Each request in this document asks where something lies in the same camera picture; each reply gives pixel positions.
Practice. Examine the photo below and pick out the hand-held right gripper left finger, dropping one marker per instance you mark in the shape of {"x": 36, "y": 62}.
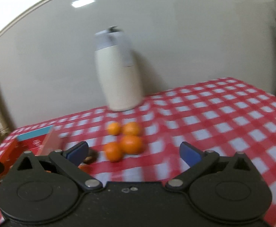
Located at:
{"x": 77, "y": 153}

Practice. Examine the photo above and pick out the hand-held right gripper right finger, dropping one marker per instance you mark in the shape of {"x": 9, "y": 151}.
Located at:
{"x": 188, "y": 155}

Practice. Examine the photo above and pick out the dark brown avocado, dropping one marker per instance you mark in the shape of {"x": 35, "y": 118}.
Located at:
{"x": 91, "y": 158}

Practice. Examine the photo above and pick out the cream thermos jug grey lid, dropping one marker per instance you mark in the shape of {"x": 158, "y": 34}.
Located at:
{"x": 119, "y": 80}

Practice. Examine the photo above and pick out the small orange mandarin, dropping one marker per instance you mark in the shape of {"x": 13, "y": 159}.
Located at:
{"x": 114, "y": 128}

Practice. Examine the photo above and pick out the red printed cardboard box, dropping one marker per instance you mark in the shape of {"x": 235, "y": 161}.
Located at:
{"x": 15, "y": 149}

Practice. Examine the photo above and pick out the red white checkered tablecloth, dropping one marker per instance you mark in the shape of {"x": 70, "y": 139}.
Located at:
{"x": 223, "y": 123}

